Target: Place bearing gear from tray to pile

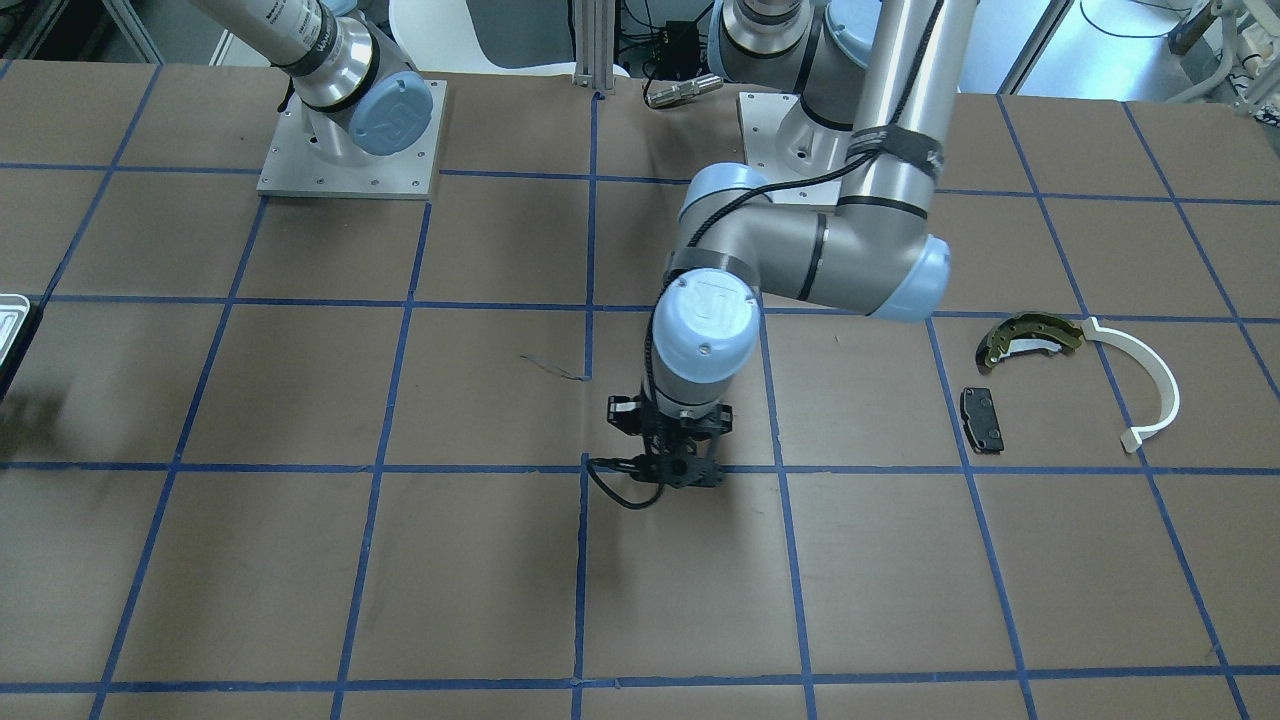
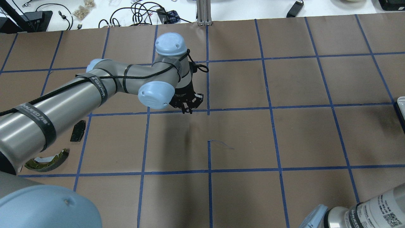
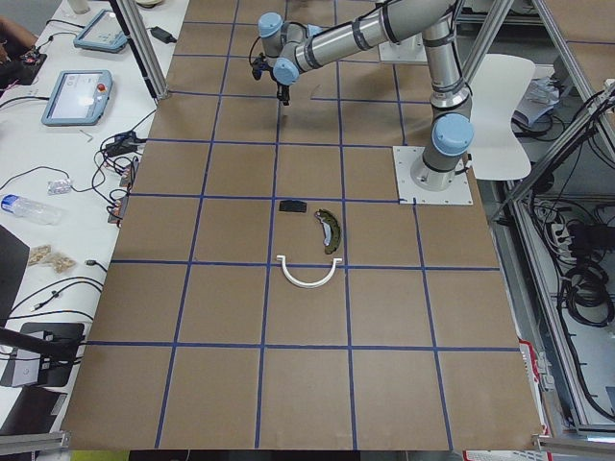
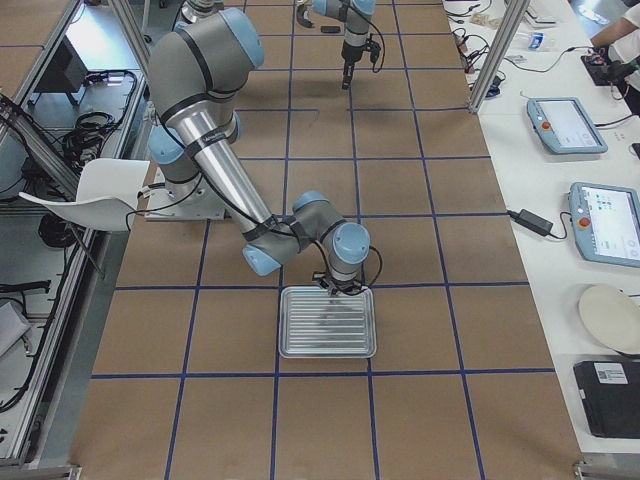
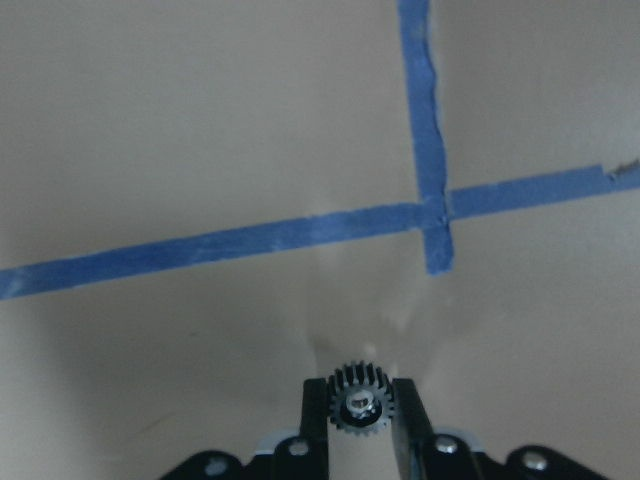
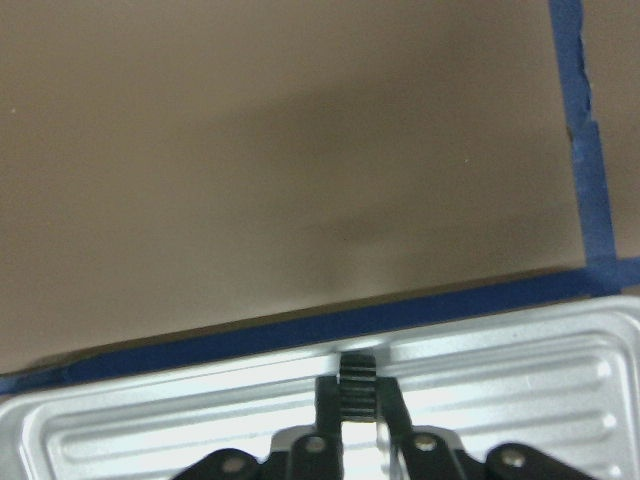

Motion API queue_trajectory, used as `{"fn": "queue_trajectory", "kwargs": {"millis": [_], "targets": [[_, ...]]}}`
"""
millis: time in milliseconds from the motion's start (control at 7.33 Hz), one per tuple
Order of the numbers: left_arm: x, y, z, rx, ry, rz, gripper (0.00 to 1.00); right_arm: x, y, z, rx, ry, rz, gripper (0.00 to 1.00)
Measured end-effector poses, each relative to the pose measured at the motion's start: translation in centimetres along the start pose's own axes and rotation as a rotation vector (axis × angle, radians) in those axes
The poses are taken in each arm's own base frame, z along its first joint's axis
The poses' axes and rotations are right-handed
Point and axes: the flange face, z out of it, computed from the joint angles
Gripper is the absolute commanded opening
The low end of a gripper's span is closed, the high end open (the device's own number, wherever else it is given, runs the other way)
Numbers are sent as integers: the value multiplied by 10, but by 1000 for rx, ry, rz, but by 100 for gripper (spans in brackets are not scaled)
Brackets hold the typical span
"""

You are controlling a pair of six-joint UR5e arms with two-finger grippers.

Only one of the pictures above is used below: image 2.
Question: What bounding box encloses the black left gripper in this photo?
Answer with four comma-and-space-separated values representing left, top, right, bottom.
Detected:
169, 83, 204, 114

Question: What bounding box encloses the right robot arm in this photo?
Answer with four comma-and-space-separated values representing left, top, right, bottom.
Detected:
299, 183, 405, 228

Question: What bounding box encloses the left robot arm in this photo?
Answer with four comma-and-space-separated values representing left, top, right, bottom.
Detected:
0, 32, 203, 228

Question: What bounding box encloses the black brake pad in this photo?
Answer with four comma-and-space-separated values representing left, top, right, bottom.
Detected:
70, 120, 86, 142

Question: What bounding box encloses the black power adapter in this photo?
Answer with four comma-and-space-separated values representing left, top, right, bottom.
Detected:
286, 0, 305, 18

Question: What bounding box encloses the olive brake shoe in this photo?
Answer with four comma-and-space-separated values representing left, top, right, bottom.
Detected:
24, 148, 70, 172

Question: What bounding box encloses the aluminium frame post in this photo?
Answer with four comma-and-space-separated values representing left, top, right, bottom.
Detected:
196, 0, 212, 26

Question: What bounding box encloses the black cable bundle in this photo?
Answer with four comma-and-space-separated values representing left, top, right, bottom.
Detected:
98, 2, 193, 28

